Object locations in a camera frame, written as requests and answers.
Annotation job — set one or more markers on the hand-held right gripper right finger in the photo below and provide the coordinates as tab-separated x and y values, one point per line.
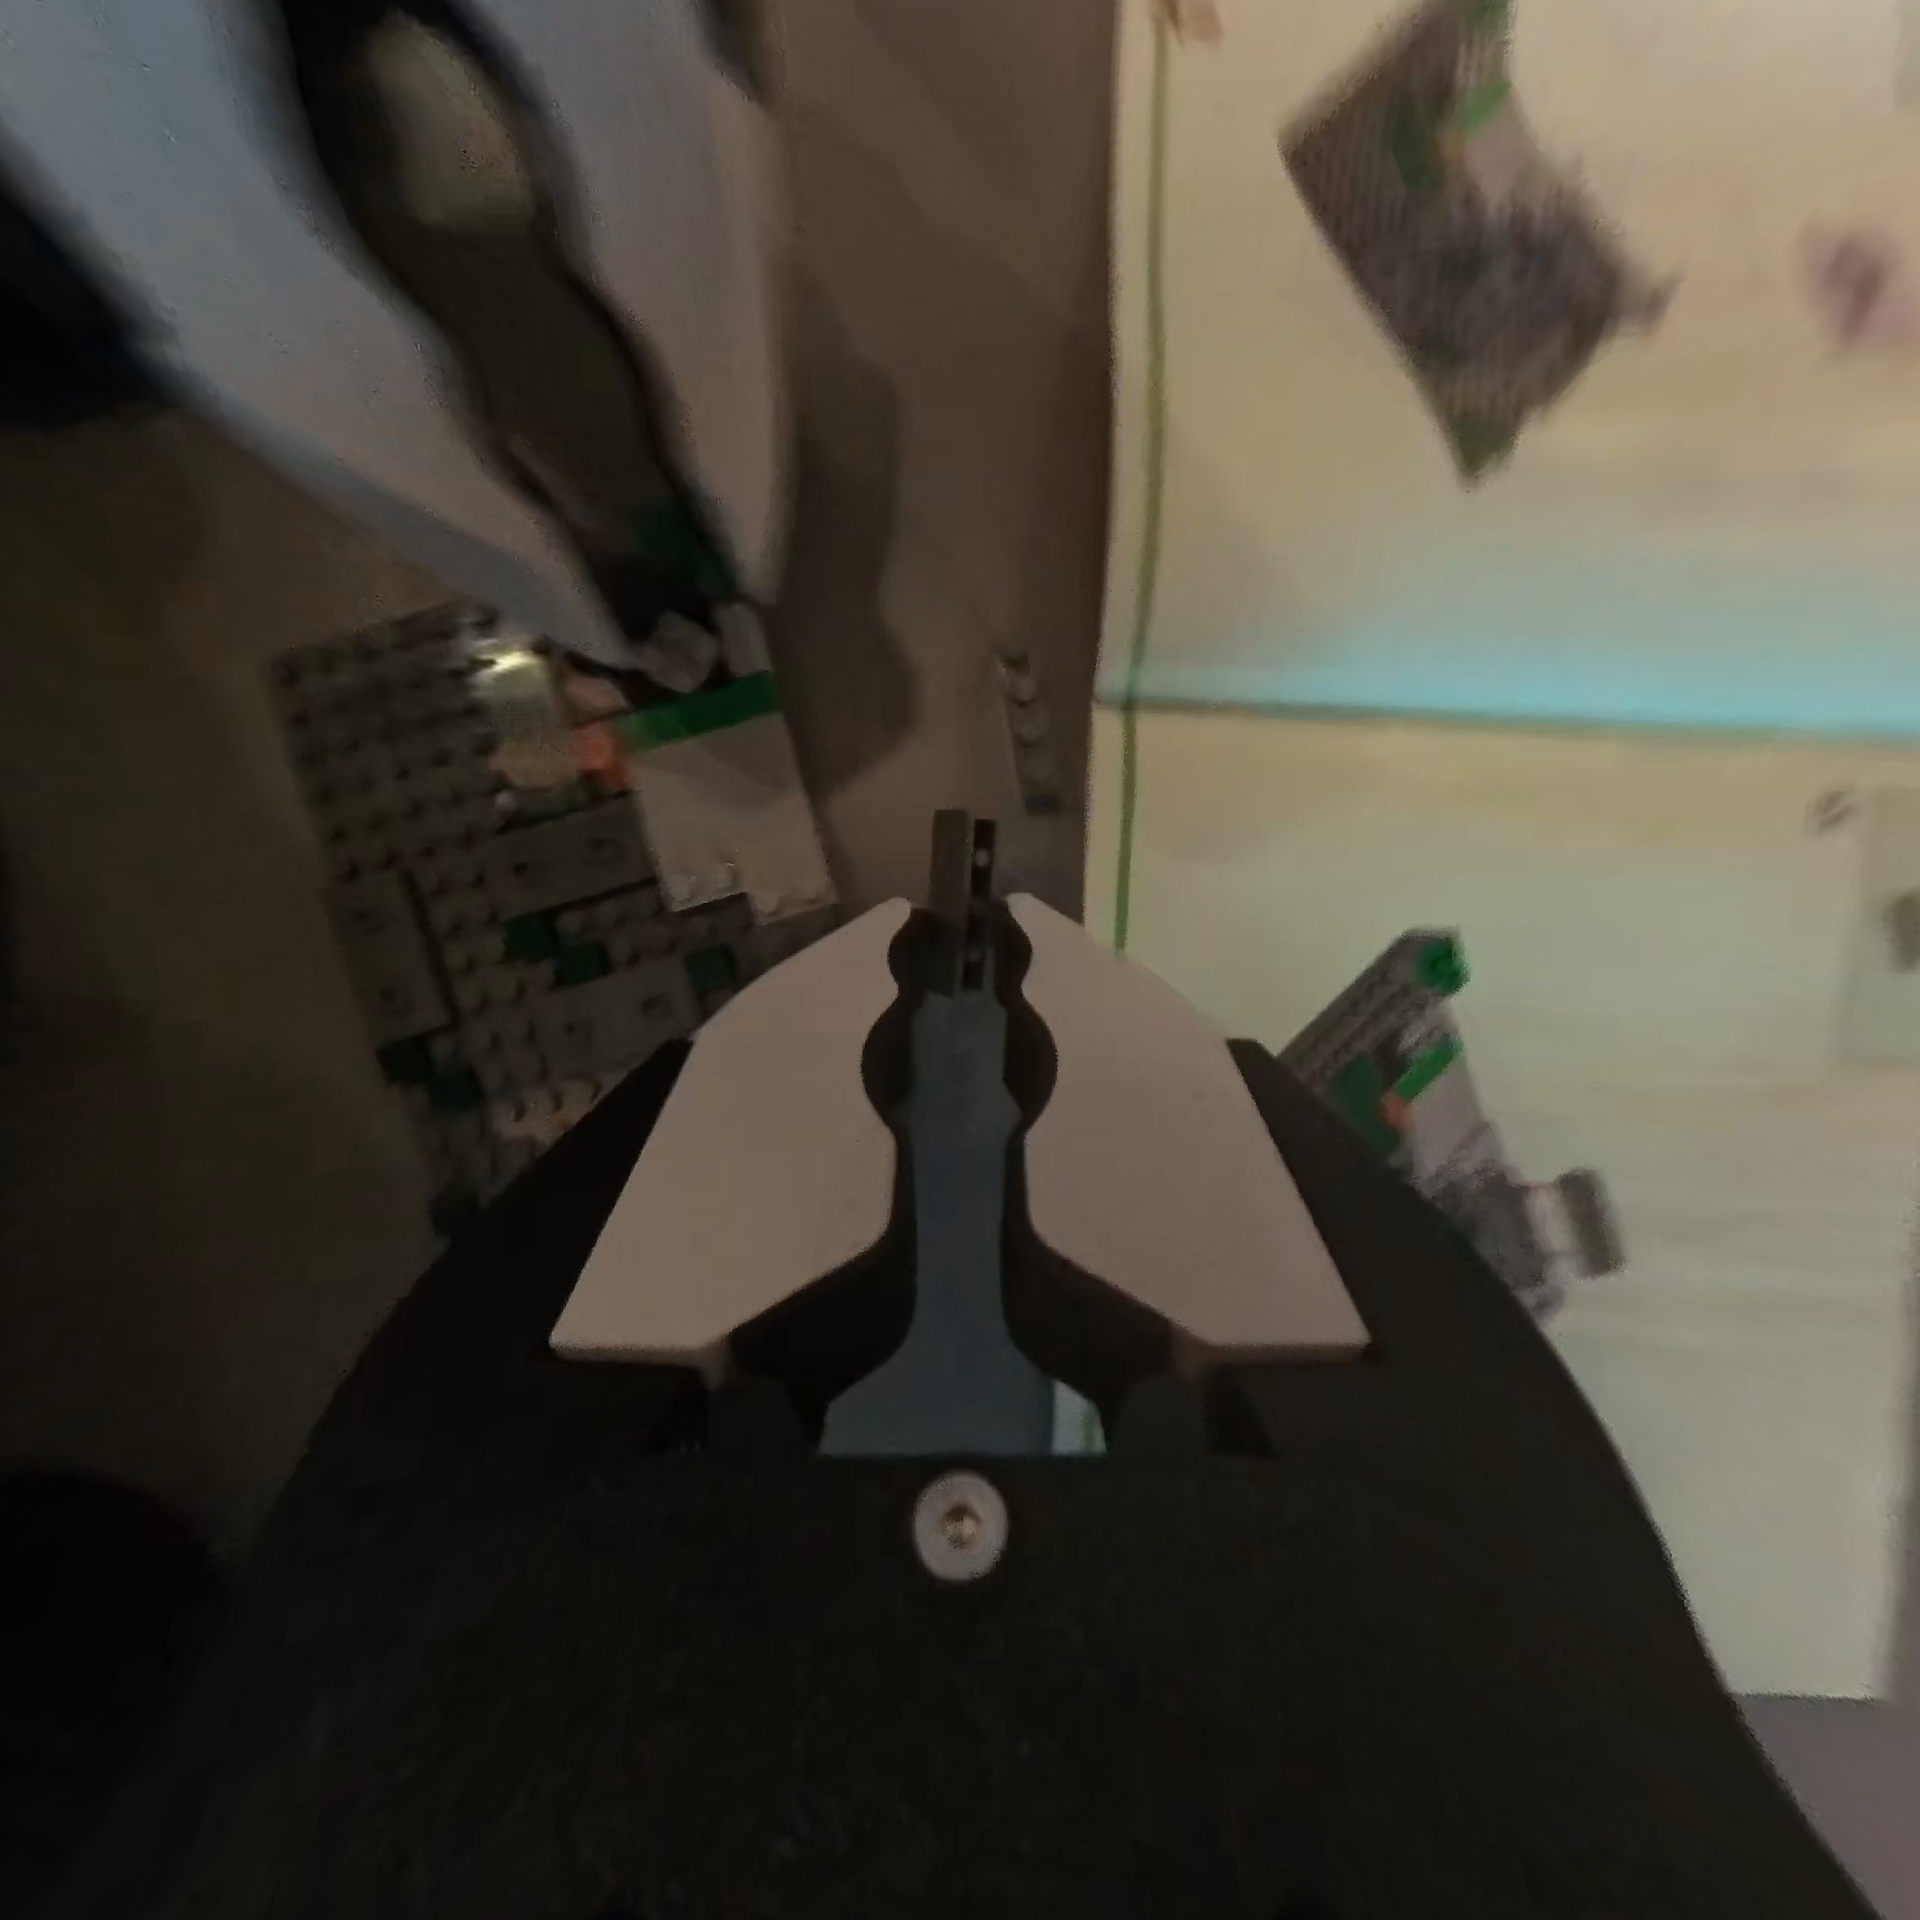
1185	1171

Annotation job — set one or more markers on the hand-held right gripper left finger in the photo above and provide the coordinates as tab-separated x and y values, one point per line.
735	1155

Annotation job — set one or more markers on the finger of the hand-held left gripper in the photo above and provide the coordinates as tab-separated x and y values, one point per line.
705	225
194	194

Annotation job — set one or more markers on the dark grey toy brick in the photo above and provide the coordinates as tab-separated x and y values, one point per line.
956	902

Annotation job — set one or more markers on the grey brick baseplate model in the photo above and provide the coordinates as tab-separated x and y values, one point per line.
422	840

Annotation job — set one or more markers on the brick instruction booklet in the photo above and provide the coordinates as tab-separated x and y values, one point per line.
1501	599

